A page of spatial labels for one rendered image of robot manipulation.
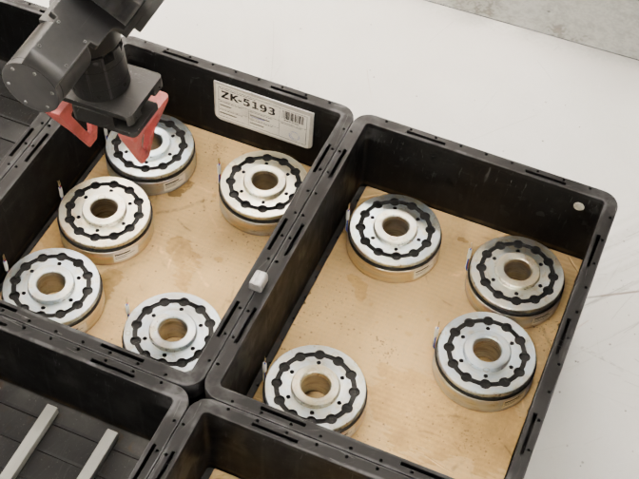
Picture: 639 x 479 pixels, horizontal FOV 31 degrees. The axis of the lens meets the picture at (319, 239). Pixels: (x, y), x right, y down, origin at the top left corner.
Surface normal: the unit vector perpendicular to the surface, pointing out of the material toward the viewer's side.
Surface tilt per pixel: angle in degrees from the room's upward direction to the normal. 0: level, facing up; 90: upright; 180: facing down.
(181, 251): 0
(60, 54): 31
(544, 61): 0
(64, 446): 0
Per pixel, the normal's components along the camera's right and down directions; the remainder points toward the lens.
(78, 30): 0.50, -0.35
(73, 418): 0.04, -0.62
